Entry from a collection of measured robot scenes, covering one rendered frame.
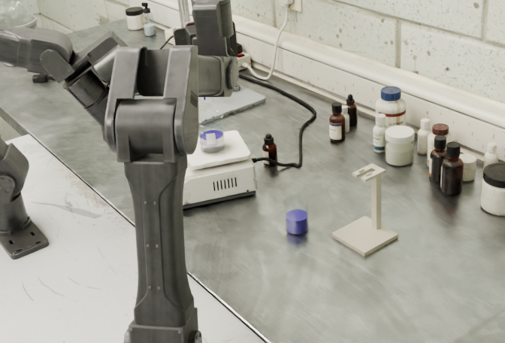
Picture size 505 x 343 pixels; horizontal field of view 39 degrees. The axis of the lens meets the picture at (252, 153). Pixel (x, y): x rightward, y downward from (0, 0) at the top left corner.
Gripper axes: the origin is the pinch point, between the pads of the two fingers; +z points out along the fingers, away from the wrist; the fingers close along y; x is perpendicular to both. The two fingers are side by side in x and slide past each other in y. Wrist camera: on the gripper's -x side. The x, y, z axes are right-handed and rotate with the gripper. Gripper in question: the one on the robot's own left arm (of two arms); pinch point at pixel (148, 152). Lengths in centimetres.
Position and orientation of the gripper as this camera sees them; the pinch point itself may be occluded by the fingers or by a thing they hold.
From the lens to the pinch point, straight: 132.7
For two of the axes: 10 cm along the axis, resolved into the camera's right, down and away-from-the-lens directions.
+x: -7.8, 6.2, 0.7
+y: -2.5, -4.3, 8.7
